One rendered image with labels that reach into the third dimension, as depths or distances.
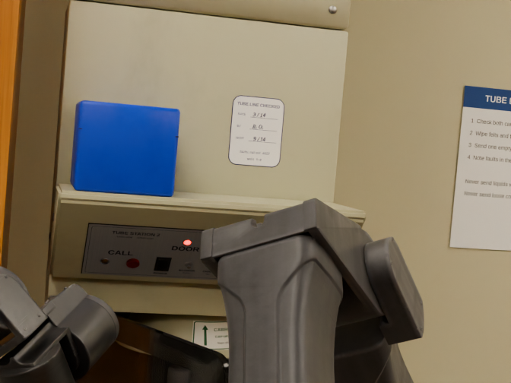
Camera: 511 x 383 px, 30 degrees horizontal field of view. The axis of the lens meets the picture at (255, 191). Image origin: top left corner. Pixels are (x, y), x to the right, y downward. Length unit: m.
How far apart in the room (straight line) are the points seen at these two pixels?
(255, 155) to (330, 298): 0.55
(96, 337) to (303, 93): 0.40
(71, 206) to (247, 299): 0.45
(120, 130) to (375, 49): 0.72
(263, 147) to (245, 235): 0.54
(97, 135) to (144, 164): 0.05
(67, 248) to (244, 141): 0.24
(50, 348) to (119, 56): 0.38
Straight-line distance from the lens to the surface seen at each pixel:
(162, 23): 1.08
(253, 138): 1.09
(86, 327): 0.86
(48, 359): 0.81
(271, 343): 0.51
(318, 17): 1.12
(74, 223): 0.98
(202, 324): 1.13
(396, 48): 1.61
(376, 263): 0.61
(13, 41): 0.98
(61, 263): 1.03
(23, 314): 0.81
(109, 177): 0.96
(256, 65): 1.09
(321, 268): 0.55
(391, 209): 1.61
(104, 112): 0.96
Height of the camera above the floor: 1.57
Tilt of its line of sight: 3 degrees down
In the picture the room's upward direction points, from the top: 5 degrees clockwise
